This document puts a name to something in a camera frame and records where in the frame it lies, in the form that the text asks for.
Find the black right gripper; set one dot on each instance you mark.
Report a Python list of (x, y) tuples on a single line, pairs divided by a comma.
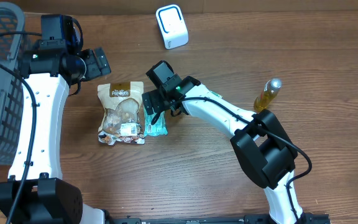
[(155, 101)]

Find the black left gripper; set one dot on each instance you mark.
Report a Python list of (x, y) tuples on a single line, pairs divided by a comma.
[(95, 70)]

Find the teal snack packet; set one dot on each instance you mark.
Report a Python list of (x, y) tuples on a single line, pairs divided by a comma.
[(157, 129)]

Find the brown mushroom snack bag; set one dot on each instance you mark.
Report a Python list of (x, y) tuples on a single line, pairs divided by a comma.
[(121, 103)]

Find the yellow dish soap bottle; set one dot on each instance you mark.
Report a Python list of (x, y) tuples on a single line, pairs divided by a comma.
[(270, 91)]

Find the small teal gum pack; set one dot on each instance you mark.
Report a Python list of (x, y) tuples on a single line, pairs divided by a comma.
[(216, 94)]

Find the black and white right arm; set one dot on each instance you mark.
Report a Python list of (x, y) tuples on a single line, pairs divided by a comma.
[(264, 151)]

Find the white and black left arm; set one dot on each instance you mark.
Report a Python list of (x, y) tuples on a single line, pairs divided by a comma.
[(35, 191)]

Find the white barcode scanner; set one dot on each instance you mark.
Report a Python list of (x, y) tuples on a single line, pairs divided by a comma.
[(172, 26)]

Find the grey plastic shopping basket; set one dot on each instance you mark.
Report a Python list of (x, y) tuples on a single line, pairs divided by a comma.
[(11, 94)]

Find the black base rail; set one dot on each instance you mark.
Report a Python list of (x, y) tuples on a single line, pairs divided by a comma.
[(307, 218)]

